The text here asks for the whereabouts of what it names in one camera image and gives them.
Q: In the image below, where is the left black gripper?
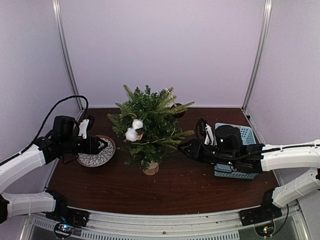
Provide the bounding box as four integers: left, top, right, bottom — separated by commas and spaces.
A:
61, 135, 108, 155

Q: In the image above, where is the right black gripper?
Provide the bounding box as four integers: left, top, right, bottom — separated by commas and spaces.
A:
177, 139, 237, 167

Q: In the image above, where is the red bauble ornament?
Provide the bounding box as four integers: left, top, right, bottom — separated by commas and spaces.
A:
170, 103, 186, 119

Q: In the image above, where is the white cotton ornament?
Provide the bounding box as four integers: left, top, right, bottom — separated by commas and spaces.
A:
125, 119, 144, 142

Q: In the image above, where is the small green christmas tree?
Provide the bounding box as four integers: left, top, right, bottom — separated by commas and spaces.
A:
107, 85, 194, 176

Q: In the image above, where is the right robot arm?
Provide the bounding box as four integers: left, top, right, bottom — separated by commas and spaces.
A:
178, 122, 320, 221

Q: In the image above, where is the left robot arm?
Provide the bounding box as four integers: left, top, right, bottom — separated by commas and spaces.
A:
0, 115, 108, 223

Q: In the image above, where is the patterned ceramic plate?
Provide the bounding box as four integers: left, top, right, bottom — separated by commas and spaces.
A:
77, 135, 116, 168

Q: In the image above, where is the light blue plastic basket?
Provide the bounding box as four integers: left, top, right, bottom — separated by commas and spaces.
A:
214, 124, 258, 180

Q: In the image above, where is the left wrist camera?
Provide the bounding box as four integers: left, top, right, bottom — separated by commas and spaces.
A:
78, 115, 95, 139

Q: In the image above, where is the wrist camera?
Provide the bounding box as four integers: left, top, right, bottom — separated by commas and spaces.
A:
196, 118, 215, 146
78, 115, 95, 139

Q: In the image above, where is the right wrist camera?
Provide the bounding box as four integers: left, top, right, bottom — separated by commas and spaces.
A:
196, 118, 215, 146

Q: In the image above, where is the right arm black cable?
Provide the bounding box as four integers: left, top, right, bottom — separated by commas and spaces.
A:
194, 118, 320, 176

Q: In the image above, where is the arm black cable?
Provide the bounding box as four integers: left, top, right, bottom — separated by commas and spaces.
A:
194, 118, 320, 176
0, 94, 90, 166

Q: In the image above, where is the left aluminium corner post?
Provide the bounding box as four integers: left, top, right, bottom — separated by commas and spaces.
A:
52, 0, 79, 95

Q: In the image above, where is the aluminium corner post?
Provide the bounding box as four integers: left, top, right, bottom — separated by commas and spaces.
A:
241, 0, 273, 112
52, 0, 79, 95

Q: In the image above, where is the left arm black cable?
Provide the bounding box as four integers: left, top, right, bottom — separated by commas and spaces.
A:
0, 94, 90, 166

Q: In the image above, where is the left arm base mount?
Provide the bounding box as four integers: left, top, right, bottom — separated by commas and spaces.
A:
45, 190, 90, 227

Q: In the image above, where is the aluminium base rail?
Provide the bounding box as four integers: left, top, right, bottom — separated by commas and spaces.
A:
21, 192, 311, 240

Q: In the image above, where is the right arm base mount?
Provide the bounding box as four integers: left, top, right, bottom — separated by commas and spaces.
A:
239, 194, 282, 227

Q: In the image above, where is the right aluminium corner post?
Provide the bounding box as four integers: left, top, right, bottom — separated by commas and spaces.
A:
241, 0, 273, 112

